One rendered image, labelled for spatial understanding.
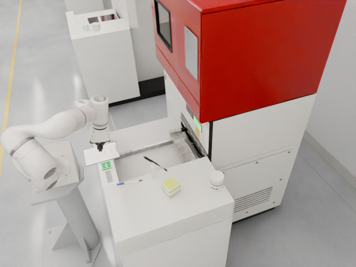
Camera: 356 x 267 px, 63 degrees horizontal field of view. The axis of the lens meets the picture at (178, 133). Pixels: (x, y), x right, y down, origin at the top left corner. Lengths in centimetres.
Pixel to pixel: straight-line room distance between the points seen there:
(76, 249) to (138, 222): 121
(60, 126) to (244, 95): 92
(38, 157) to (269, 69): 113
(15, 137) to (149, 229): 72
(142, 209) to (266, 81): 92
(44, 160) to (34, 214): 186
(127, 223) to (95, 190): 147
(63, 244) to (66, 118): 164
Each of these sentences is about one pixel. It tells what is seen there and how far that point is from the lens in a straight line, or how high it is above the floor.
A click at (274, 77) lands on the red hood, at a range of 162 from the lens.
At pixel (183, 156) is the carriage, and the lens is 186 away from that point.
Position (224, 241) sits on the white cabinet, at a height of 58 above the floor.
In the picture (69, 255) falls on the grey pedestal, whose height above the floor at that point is 1.
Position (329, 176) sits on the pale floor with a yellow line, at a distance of 316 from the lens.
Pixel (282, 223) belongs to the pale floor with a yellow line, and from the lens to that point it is 270.
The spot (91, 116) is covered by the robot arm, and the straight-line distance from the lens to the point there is 132.
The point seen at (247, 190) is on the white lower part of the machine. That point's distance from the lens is 224.
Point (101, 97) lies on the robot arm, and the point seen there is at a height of 142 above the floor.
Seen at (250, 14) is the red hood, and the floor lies 176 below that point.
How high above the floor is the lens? 223
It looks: 42 degrees down
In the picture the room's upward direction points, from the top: 3 degrees counter-clockwise
